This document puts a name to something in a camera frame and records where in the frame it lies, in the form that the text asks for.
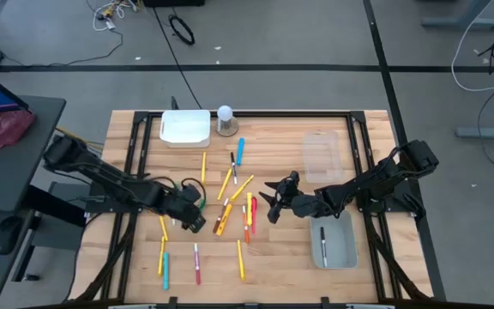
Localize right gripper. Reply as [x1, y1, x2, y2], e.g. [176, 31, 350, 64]
[258, 170, 316, 224]

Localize green highlighter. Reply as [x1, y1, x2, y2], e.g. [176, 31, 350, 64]
[174, 182, 208, 212]

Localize brown marker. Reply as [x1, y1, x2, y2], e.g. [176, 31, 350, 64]
[212, 197, 230, 235]

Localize orange-yellow highlighter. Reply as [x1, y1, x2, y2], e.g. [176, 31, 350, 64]
[215, 203, 233, 237]

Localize orange marker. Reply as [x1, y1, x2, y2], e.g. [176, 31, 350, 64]
[241, 204, 250, 245]

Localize blue highlighter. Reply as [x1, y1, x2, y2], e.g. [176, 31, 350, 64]
[235, 136, 246, 167]

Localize pink marker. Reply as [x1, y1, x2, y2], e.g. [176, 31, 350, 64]
[193, 242, 202, 286]

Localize teal highlighter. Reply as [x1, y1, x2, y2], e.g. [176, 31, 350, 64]
[162, 251, 171, 291]

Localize clear plastic container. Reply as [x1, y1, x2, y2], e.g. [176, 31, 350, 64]
[302, 130, 345, 185]

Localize white plastic bin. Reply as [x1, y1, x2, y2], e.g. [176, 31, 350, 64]
[159, 109, 212, 149]

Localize grey plastic tray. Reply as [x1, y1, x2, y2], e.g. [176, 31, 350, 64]
[309, 209, 358, 270]

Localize white bulb table lamp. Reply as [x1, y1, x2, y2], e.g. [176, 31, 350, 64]
[215, 105, 240, 137]

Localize black desk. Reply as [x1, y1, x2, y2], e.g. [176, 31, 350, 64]
[0, 94, 67, 309]

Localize black computer mouse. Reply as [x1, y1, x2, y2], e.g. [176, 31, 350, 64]
[0, 215, 24, 257]

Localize black box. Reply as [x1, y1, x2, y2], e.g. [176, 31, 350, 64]
[142, 0, 206, 9]

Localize grey desk foot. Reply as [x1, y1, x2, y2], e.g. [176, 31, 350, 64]
[420, 0, 494, 31]
[455, 118, 494, 141]

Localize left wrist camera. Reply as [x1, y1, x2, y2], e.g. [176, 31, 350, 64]
[181, 183, 203, 203]

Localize black aluminium table frame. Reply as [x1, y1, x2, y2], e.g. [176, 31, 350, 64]
[69, 110, 435, 309]

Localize yellow cables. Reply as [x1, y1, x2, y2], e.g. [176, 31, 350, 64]
[56, 126, 105, 152]

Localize coiled black cable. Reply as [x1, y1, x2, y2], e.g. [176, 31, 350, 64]
[168, 14, 196, 46]

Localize thin black floor cable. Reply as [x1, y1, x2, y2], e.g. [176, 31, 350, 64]
[0, 16, 124, 70]

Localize white and yellow cable bundle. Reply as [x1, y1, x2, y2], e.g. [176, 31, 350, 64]
[86, 0, 139, 32]

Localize white floor cable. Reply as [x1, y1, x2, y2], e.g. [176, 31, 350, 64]
[451, 0, 494, 93]

